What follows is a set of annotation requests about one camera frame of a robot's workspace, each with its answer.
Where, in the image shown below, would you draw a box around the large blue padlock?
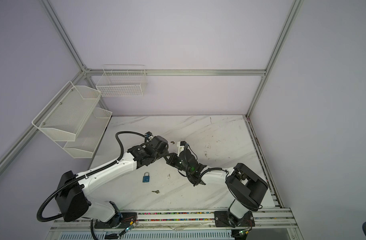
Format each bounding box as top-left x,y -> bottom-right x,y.
142,172 -> 150,183

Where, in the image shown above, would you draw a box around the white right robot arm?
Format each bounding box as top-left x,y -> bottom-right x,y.
164,143 -> 269,228

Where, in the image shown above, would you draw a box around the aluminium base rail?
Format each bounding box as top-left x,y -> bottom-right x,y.
46,208 -> 303,240

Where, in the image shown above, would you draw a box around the white mesh two-tier shelf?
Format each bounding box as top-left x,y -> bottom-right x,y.
32,82 -> 112,159

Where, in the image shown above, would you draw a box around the white wire basket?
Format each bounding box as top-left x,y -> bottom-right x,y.
96,65 -> 148,97

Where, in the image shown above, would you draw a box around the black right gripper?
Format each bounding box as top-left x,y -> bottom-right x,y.
163,152 -> 191,175

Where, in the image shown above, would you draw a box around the aluminium frame profiles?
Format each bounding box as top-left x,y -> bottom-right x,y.
0,0 -> 305,208

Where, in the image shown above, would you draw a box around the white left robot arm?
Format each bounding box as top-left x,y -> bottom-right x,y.
36,132 -> 169,228

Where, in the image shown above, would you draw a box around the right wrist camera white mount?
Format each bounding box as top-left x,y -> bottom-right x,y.
177,141 -> 188,156

